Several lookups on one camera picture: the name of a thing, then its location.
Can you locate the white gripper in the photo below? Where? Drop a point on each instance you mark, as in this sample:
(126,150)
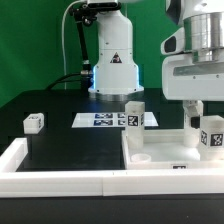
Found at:
(184,80)

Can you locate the white square table top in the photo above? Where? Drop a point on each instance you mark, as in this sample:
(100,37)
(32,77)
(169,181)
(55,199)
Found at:
(166,149)

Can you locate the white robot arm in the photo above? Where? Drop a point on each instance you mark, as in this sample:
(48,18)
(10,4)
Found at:
(116,76)

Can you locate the white U-shaped obstacle fence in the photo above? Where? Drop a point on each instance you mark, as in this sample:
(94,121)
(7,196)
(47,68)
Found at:
(100,183)

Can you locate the white tag sheet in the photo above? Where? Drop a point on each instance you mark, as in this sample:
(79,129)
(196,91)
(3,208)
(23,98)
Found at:
(107,119)

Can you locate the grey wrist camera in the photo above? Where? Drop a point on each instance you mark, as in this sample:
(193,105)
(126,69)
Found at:
(174,44)

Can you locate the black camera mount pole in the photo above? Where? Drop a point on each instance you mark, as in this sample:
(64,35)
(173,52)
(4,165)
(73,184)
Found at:
(83,16)

